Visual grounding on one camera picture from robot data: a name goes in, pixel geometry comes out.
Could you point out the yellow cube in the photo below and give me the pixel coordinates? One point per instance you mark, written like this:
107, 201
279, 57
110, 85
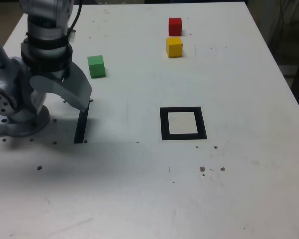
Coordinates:
174, 48

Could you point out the black tape square outline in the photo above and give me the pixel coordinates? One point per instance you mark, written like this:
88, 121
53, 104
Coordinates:
164, 124

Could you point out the black tape strip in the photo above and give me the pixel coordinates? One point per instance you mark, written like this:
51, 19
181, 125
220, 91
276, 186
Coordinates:
80, 129

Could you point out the red cube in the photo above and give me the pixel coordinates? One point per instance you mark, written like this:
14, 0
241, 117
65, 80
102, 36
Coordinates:
175, 27

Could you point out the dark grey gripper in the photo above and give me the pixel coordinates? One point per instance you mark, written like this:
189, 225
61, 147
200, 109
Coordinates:
57, 74

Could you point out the green cube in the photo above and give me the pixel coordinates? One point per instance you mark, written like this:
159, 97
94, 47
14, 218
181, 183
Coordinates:
96, 67

